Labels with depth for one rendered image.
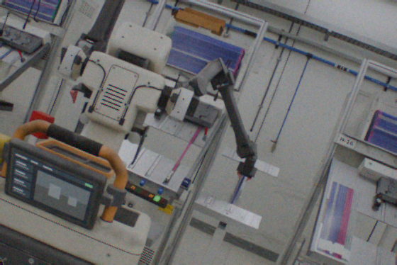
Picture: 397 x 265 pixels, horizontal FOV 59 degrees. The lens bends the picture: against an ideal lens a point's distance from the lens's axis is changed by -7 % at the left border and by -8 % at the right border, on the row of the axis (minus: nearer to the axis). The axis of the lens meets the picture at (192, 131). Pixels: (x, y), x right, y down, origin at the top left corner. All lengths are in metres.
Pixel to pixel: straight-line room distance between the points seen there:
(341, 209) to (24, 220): 1.73
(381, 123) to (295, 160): 1.60
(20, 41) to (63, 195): 2.17
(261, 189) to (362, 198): 1.74
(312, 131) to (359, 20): 1.27
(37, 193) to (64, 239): 0.14
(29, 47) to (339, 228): 2.40
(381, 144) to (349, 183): 0.32
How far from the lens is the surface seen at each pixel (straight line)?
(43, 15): 3.09
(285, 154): 3.93
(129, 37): 1.37
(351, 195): 2.37
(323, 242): 2.11
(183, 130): 2.35
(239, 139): 1.88
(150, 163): 2.16
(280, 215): 4.01
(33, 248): 1.08
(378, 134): 2.51
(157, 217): 2.43
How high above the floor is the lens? 1.17
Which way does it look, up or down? 3 degrees down
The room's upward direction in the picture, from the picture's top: 22 degrees clockwise
